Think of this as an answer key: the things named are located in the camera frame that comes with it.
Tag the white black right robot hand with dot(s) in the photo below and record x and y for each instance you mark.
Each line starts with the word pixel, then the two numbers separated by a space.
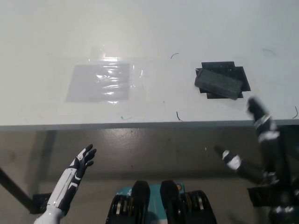
pixel 268 149

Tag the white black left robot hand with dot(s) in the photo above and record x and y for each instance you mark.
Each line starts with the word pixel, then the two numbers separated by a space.
pixel 70 182

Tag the dark grey whiteboard eraser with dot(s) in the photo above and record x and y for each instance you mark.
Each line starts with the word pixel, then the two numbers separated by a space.
pixel 217 84

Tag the black tape spot marking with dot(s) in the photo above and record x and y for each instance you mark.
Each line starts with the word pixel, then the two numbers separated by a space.
pixel 218 66

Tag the black table leg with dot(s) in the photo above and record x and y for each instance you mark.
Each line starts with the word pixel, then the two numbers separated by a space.
pixel 16 185

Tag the grey taped plastic sheet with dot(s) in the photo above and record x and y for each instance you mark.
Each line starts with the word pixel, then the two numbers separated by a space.
pixel 84 86

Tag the clear plastic film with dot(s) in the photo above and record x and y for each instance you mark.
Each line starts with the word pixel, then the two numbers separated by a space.
pixel 136 72

